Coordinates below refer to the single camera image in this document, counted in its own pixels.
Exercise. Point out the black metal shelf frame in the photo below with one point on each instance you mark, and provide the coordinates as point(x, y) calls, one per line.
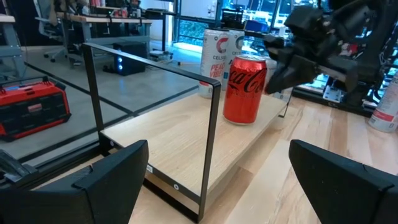
point(288, 104)
point(211, 140)

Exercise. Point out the red Coca-Cola can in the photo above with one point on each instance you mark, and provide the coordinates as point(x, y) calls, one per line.
point(244, 93)

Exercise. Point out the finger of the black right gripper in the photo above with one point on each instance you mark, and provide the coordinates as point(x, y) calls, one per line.
point(292, 71)
point(280, 46)

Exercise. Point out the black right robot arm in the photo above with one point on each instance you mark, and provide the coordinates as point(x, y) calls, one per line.
point(373, 31)

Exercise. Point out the wooden shelf board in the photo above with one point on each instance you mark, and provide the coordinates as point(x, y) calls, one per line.
point(174, 140)

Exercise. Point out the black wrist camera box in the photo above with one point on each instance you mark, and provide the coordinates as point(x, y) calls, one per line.
point(303, 20)

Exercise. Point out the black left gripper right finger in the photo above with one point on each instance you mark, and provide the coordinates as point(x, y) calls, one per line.
point(351, 199)

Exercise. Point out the black aluminium rig frame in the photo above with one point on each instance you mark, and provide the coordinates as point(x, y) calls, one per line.
point(314, 96)

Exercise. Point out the red and black toolbox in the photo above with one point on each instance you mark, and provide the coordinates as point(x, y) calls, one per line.
point(31, 109)

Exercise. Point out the white Celsius Peach Vibe can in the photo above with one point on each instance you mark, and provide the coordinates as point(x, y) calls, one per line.
point(213, 62)
point(387, 109)

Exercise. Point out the grey metal base plate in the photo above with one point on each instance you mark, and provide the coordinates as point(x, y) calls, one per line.
point(332, 95)

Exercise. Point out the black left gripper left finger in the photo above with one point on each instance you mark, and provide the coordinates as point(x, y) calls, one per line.
point(77, 205)

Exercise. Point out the grey frame desk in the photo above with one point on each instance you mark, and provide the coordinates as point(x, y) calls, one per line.
point(109, 20)

